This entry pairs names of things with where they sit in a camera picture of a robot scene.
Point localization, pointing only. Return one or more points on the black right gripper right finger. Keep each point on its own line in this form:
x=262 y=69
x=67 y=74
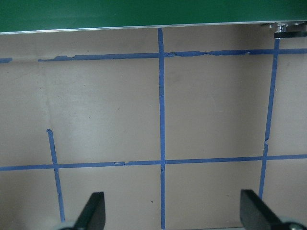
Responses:
x=256 y=215

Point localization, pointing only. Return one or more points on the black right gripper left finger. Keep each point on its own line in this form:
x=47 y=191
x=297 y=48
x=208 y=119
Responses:
x=93 y=215

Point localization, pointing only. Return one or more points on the green conveyor belt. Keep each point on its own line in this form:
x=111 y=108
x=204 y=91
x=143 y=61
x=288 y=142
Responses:
x=35 y=16

